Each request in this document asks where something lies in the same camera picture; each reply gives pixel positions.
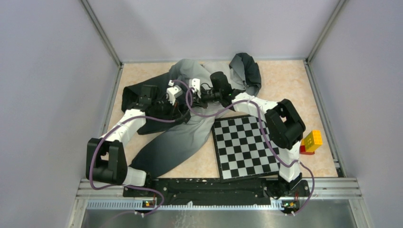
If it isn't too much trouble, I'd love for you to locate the yellow toy brick block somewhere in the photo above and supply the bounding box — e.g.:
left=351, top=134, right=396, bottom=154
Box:
left=304, top=130, right=323, bottom=152

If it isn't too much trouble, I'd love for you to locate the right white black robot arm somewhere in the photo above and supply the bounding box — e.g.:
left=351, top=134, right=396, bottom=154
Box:
left=190, top=71, right=306, bottom=196

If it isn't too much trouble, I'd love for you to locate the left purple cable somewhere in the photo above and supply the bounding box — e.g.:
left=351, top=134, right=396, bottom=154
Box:
left=89, top=79, right=193, bottom=218

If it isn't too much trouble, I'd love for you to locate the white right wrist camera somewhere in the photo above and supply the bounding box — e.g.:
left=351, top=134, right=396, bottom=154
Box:
left=189, top=78, right=201, bottom=98

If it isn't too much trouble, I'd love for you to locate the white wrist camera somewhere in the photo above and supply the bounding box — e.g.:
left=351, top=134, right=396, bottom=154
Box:
left=189, top=78, right=201, bottom=98
left=166, top=80, right=183, bottom=105

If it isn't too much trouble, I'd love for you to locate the aluminium frame rail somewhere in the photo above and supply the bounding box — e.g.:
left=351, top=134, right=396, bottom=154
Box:
left=76, top=178, right=362, bottom=211

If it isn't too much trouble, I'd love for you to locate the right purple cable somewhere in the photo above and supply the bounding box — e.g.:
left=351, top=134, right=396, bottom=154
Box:
left=185, top=88, right=316, bottom=217

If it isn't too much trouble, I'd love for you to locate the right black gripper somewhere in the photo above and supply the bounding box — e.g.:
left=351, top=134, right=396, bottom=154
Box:
left=188, top=87, right=221, bottom=110

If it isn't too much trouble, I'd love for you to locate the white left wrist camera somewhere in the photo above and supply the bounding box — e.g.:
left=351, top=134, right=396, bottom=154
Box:
left=166, top=80, right=183, bottom=105

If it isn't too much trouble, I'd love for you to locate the red toy brick block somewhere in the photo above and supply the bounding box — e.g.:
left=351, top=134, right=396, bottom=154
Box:
left=299, top=145, right=315, bottom=155

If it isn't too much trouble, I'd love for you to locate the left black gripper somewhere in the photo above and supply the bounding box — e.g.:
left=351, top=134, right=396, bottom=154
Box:
left=152, top=95, right=182, bottom=122

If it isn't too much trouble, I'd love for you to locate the grey gradient zip jacket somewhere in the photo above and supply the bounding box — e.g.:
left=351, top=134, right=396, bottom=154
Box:
left=121, top=53, right=261, bottom=178

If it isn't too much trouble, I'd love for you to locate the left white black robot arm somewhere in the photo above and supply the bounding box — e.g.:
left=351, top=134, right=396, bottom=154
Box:
left=86, top=85, right=182, bottom=196

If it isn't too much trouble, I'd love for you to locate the black white checkerboard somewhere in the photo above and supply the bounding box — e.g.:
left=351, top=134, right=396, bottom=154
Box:
left=211, top=115, right=280, bottom=182

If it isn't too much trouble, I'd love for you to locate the purple cable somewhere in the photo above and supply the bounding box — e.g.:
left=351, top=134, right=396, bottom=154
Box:
left=185, top=88, right=316, bottom=217
left=89, top=79, right=193, bottom=218

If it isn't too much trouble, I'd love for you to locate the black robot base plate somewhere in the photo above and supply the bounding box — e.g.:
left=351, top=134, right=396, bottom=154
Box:
left=123, top=178, right=310, bottom=206

